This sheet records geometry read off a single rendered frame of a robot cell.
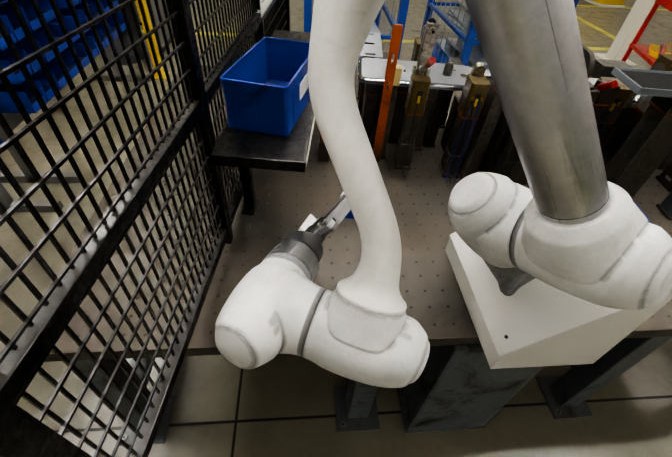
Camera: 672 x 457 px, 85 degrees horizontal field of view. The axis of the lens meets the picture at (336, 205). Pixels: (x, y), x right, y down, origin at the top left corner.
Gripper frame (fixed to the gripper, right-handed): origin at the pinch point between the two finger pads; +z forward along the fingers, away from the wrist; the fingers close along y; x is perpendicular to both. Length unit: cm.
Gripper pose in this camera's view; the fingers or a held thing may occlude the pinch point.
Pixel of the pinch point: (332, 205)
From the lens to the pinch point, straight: 82.2
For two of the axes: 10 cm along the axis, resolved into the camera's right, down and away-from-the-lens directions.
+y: -6.7, 5.3, 5.3
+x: 6.8, 7.2, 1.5
